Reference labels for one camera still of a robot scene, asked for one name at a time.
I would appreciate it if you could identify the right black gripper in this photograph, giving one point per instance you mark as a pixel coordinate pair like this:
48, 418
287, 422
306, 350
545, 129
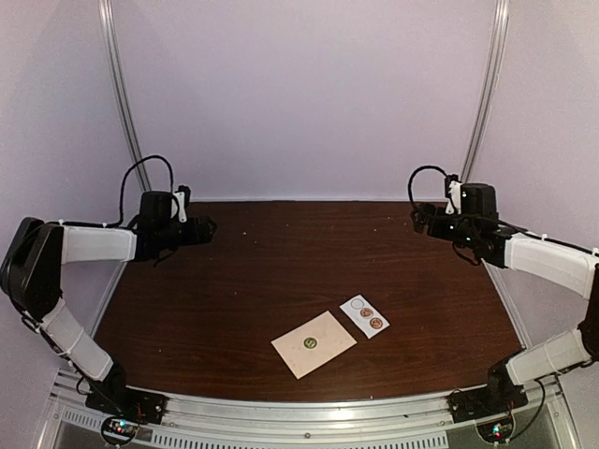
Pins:
427, 210

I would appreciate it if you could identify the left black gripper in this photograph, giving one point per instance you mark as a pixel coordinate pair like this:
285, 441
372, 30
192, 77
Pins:
206, 235

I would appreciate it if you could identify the sticker strip with seals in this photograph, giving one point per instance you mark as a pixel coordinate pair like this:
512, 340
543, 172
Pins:
364, 315

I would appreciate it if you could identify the cream envelope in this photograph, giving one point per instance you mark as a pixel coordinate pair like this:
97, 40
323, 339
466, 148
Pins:
332, 340

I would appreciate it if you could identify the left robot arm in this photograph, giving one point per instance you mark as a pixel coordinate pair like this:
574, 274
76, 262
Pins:
31, 271

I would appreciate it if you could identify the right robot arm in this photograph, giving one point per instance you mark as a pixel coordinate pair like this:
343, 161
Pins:
470, 220

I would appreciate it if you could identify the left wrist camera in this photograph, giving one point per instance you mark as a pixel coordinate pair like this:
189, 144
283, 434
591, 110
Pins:
181, 199

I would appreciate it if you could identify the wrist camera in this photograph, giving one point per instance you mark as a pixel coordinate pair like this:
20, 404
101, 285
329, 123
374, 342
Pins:
453, 194
181, 199

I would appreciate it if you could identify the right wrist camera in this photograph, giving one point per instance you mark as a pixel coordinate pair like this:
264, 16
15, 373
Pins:
453, 194

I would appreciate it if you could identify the right aluminium frame post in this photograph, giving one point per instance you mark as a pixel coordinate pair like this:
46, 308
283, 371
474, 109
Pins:
498, 37

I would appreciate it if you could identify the aluminium frame post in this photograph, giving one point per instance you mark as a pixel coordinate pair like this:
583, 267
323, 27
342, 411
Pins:
498, 37
109, 33

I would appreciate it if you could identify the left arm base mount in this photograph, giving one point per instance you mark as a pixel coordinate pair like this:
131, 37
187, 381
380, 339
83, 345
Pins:
123, 422

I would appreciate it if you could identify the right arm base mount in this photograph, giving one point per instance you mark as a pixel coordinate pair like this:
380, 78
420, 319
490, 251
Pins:
491, 411

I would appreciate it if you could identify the left aluminium frame post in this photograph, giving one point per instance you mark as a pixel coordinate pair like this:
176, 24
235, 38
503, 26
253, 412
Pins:
109, 33

